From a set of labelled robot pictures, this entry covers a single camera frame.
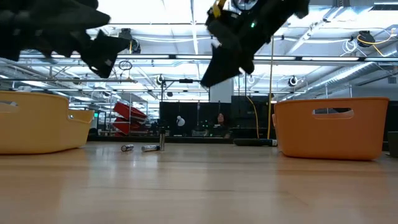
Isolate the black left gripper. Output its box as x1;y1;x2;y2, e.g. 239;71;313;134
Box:
0;0;131;78

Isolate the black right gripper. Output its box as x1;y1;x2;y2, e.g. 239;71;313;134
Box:
200;0;310;88

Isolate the orange plastic bin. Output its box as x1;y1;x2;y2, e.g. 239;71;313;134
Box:
272;96;391;162

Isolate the yellow plastic bin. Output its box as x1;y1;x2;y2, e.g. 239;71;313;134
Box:
0;90;95;156

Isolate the white building pillar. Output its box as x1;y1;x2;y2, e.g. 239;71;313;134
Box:
208;77;234;103

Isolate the person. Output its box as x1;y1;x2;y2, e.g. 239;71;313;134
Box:
214;112;233;139

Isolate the yellow tag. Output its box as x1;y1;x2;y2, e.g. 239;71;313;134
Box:
213;0;228;18

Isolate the overhead light bar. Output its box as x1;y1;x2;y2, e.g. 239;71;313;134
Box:
107;54;398;62

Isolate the tall black partition panel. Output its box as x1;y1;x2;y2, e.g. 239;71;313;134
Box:
230;95;279;140

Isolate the black cylinder with white label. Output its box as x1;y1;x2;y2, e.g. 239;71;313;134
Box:
233;138;279;147

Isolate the red bin rack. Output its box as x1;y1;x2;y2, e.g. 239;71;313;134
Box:
112;101;149;137

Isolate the grey box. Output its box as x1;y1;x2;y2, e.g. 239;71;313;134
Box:
387;131;398;158

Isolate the yellow hanging cord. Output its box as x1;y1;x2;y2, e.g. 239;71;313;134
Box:
266;35;275;140

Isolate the black metal gantry frame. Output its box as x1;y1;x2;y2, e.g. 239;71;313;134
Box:
160;78;211;103

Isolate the yellow curved cable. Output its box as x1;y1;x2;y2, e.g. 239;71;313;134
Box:
246;95;260;139

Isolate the black table frame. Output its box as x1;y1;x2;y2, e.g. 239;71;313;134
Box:
88;135;234;144

